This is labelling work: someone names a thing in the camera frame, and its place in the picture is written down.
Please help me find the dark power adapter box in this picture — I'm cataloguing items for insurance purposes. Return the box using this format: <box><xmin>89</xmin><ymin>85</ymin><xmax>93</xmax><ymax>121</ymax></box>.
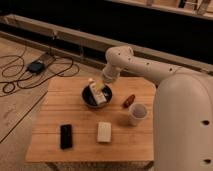
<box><xmin>27</xmin><ymin>61</ymin><xmax>45</xmax><ymax>74</ymax></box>

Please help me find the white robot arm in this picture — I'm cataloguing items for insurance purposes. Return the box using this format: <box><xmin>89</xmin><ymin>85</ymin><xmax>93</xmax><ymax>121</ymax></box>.
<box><xmin>102</xmin><ymin>46</ymin><xmax>213</xmax><ymax>171</ymax></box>

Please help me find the brown sausage-shaped object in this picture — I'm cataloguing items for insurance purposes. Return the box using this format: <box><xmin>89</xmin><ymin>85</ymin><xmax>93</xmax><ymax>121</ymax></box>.
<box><xmin>123</xmin><ymin>94</ymin><xmax>135</xmax><ymax>108</ymax></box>

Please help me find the black remote control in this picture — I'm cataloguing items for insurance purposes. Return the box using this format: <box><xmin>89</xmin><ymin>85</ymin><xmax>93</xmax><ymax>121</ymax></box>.
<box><xmin>60</xmin><ymin>124</ymin><xmax>72</xmax><ymax>149</ymax></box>

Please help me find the white ceramic cup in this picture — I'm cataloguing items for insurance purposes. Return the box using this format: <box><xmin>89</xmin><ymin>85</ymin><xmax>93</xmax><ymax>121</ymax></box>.
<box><xmin>129</xmin><ymin>103</ymin><xmax>147</xmax><ymax>126</ymax></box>

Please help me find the white bottle in bowl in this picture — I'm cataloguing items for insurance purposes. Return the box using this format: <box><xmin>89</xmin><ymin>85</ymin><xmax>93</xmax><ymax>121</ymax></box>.
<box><xmin>87</xmin><ymin>78</ymin><xmax>108</xmax><ymax>106</ymax></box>

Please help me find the black bowl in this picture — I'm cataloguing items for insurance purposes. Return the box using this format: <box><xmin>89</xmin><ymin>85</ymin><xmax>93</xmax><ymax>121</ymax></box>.
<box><xmin>81</xmin><ymin>86</ymin><xmax>113</xmax><ymax>108</ymax></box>

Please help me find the white rectangular block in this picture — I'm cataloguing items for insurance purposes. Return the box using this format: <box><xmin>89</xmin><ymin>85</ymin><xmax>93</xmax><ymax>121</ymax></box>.
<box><xmin>97</xmin><ymin>122</ymin><xmax>111</xmax><ymax>143</ymax></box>

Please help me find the wooden table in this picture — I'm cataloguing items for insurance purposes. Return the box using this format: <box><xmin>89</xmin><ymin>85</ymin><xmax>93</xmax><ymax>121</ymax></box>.
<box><xmin>26</xmin><ymin>77</ymin><xmax>155</xmax><ymax>162</ymax></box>

